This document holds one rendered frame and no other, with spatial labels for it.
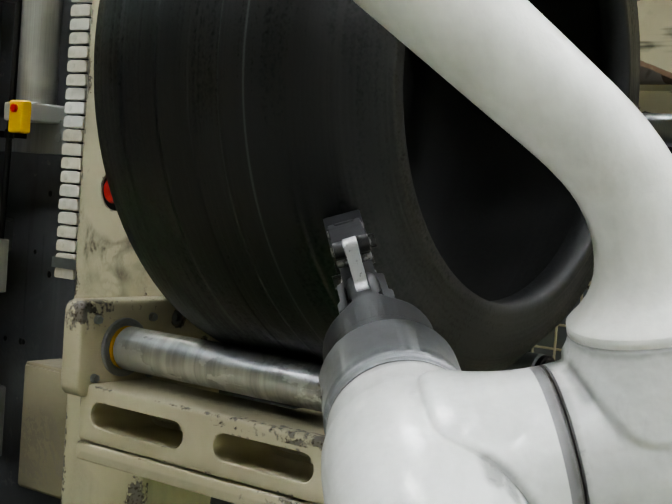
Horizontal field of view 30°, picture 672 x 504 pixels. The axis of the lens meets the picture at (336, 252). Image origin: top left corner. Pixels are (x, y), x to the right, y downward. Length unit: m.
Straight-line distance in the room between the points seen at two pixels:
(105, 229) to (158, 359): 0.22
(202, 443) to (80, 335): 0.18
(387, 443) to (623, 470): 0.12
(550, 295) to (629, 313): 0.60
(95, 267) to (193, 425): 0.31
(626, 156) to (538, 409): 0.14
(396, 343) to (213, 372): 0.48
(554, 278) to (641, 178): 0.63
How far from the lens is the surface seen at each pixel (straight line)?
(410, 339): 0.75
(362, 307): 0.80
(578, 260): 1.30
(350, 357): 0.74
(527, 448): 0.65
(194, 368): 1.22
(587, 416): 0.66
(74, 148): 1.48
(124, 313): 1.32
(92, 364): 1.30
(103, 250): 1.43
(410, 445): 0.64
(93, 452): 1.30
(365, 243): 0.83
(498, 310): 1.17
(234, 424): 1.16
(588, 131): 0.64
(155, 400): 1.23
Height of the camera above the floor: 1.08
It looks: 3 degrees down
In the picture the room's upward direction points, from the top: 4 degrees clockwise
